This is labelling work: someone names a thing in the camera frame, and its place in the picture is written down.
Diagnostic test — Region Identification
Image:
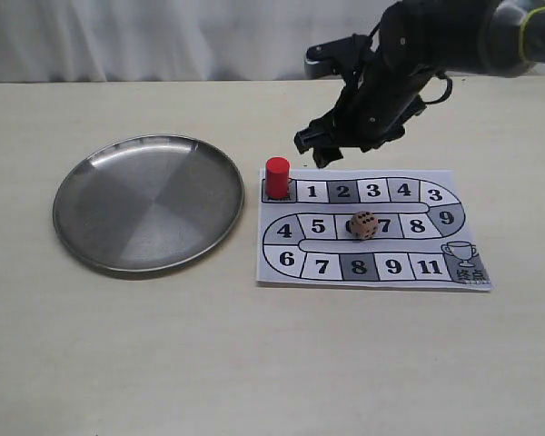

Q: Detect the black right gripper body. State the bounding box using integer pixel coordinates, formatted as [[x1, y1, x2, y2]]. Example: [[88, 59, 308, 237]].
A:
[[309, 54, 448, 154]]

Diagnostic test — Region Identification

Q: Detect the red cylinder game piece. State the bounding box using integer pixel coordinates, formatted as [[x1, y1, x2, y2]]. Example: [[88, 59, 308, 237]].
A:
[[265, 156, 291, 200]]

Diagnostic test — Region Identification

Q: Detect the wooden six-sided die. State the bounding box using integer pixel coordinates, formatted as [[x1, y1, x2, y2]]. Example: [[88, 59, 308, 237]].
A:
[[349, 211, 378, 240]]

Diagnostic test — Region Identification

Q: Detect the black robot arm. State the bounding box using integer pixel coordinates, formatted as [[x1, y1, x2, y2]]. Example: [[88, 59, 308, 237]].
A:
[[293, 0, 545, 168]]

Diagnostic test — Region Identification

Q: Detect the paper number game board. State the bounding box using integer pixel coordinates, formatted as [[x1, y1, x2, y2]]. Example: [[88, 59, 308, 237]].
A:
[[257, 169, 492, 292]]

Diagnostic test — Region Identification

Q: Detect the round stainless steel plate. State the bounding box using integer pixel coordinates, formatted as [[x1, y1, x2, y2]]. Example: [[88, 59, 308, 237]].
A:
[[52, 134, 245, 276]]

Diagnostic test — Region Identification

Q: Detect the white fabric backdrop curtain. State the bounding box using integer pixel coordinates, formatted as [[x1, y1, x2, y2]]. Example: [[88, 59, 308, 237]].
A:
[[0, 1, 397, 82]]

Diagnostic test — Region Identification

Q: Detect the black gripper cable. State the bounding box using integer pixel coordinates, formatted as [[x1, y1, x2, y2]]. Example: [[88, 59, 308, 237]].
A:
[[418, 71, 454, 104]]

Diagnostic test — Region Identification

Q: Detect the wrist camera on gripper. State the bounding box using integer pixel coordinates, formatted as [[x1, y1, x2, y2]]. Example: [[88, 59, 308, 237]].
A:
[[304, 34, 372, 80]]

